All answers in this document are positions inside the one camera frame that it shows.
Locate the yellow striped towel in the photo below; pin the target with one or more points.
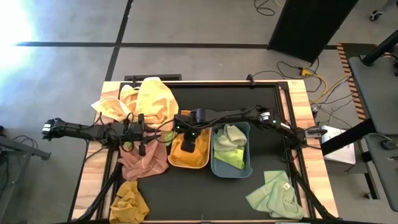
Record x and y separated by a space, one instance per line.
155 99

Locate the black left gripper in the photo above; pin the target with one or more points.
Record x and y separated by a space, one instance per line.
141 133

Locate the blue plastic basket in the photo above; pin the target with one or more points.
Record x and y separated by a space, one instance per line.
230 172

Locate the white box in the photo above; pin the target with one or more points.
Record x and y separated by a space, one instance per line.
339 149

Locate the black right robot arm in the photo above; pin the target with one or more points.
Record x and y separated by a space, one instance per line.
236 115

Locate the gray desk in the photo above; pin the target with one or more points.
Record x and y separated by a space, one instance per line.
376 93
385 174

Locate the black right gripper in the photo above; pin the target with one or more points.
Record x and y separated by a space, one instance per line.
186 129

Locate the mustard yellow towel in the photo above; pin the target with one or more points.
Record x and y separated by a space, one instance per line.
202 152
127 202

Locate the gray metal stand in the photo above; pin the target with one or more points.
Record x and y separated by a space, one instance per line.
28 149

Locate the black tube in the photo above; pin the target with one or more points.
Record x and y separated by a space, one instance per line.
379 49

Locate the light green tagged towel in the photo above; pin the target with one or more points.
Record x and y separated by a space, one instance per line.
273 199
231 137

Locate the black bar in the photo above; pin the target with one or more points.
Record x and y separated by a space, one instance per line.
155 76

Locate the black partition panel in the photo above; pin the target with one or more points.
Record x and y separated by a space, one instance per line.
311 28

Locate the orange plastic basket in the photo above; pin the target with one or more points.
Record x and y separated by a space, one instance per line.
185 113

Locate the caster wheel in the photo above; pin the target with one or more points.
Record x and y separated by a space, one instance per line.
375 14

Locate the black clamp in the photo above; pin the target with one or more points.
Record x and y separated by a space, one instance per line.
250 80

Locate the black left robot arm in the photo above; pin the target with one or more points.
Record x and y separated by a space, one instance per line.
81 130

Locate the black beam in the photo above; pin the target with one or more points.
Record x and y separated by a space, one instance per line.
348 138

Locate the pink striped towel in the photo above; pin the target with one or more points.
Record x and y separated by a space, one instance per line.
140 165

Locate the lime green towel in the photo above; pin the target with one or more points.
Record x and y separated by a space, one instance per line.
233 158
168 137

